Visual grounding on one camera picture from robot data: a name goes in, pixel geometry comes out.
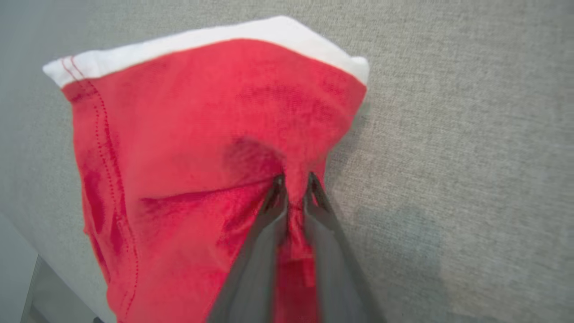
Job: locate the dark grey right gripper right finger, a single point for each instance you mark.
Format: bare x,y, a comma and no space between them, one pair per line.
336,269

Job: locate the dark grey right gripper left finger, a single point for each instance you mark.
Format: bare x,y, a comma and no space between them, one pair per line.
255,269

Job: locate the red white-striped shorts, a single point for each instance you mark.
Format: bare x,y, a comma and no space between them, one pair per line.
179,134

